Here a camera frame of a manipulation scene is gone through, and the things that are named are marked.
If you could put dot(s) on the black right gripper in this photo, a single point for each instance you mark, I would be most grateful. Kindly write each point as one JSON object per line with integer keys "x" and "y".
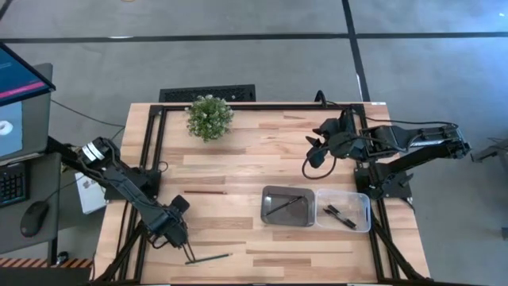
{"x": 345, "y": 147}

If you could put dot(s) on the computer monitor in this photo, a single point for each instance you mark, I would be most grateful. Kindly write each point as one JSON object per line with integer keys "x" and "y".
{"x": 24, "y": 79}

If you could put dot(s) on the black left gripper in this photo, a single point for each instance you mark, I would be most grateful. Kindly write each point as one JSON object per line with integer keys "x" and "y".
{"x": 174, "y": 228}

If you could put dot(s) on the clear plastic container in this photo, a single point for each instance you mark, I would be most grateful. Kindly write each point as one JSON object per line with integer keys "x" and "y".
{"x": 357, "y": 198}

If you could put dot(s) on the black computer mouse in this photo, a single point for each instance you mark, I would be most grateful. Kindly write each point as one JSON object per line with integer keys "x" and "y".
{"x": 33, "y": 218}

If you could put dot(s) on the black pen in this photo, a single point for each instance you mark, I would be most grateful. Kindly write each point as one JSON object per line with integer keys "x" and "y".
{"x": 341, "y": 213}
{"x": 337, "y": 218}

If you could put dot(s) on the grey plastic tray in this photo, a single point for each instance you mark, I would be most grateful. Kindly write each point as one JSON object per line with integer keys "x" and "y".
{"x": 278, "y": 220}

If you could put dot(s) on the artificial green plant in pot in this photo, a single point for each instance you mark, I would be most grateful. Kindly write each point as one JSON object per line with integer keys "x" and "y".
{"x": 209, "y": 118}

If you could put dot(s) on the brown pencil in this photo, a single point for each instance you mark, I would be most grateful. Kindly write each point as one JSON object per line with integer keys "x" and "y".
{"x": 204, "y": 192}

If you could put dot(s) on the black keyboard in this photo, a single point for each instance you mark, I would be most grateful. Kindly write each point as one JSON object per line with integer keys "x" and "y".
{"x": 12, "y": 184}

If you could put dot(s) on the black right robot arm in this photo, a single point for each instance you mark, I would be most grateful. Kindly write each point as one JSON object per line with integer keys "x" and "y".
{"x": 412, "y": 139}

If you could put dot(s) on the grey side desk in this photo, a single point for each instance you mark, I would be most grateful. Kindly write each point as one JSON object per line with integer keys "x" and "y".
{"x": 53, "y": 186}

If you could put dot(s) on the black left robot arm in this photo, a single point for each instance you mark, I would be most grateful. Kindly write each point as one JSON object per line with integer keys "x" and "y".
{"x": 127, "y": 186}

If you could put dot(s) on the dark pencil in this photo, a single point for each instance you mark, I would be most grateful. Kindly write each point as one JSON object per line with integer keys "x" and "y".
{"x": 210, "y": 258}

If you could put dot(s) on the white box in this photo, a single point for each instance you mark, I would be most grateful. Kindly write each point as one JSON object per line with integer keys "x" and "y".
{"x": 89, "y": 198}

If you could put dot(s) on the black pencil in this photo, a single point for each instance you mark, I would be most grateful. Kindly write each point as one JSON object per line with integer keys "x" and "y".
{"x": 285, "y": 205}

